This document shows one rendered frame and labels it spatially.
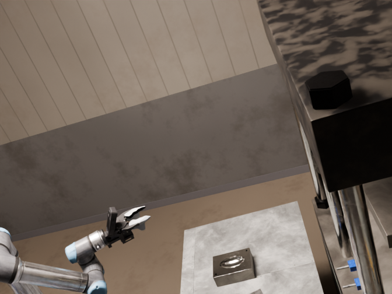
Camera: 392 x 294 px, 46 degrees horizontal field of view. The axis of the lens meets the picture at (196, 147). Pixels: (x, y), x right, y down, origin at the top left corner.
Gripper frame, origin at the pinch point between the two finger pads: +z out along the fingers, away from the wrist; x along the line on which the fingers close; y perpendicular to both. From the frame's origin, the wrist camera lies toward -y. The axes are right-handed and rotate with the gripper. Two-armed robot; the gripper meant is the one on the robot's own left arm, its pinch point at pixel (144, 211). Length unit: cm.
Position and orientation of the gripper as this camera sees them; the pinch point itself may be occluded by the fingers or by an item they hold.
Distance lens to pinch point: 194.0
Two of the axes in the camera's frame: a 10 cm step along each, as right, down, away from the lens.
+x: 3.9, 4.6, -8.0
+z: 8.8, -4.5, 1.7
